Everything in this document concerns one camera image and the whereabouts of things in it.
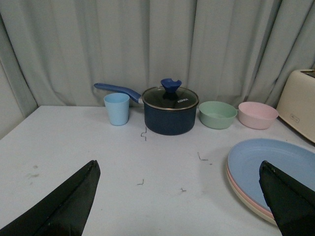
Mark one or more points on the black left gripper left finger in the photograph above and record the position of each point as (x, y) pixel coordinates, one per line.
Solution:
(64, 212)

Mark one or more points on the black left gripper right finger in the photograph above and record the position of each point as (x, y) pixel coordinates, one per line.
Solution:
(292, 204)

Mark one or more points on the pink plate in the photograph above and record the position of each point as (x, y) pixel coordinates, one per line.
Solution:
(242, 192)

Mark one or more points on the blue plate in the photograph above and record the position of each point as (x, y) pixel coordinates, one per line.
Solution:
(246, 157)

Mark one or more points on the cream plate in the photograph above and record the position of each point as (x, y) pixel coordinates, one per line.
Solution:
(240, 198)

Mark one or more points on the cream toaster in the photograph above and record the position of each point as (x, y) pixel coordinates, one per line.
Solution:
(297, 102)

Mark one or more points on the pink bowl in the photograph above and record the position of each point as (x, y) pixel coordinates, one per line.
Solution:
(257, 115)

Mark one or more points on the green bowl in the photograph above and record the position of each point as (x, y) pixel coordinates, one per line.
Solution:
(217, 115)

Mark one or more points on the light blue cup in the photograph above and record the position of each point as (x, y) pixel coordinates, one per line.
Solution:
(117, 106)

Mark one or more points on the dark blue saucepan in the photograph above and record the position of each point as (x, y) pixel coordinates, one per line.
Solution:
(164, 122)

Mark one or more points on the glass lid blue knob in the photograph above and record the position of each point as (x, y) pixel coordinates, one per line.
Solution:
(170, 96)

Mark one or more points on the grey curtain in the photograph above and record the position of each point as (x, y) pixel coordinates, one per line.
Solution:
(53, 51)

